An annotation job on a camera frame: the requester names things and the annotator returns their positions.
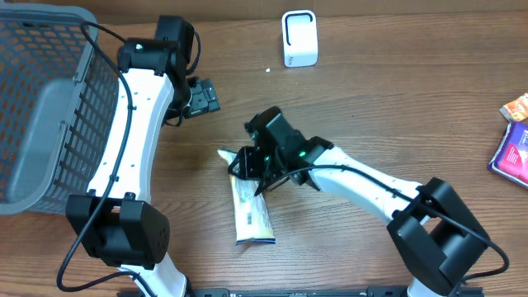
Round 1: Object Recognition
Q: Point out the yellow snack packet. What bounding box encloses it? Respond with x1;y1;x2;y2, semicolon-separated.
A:
217;148;276;247

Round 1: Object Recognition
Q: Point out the purple red pad pack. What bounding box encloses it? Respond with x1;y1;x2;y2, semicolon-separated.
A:
488;122;527;188

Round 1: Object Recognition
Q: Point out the orange Kleenex tissue pack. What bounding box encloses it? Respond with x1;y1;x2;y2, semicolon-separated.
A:
499;93;528;122

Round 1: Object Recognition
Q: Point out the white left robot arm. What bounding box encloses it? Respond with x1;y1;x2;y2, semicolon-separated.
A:
65;16;219;296

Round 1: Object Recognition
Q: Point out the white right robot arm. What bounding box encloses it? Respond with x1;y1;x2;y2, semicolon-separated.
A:
228;106;489;296

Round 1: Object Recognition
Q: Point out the white barcode scanner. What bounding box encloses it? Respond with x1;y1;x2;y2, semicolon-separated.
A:
281;10;318;68

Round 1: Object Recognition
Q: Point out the dark grey plastic basket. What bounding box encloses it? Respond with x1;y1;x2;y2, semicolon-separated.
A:
1;2;119;215

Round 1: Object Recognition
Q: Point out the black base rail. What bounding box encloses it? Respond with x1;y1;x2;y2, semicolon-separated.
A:
193;285;407;297

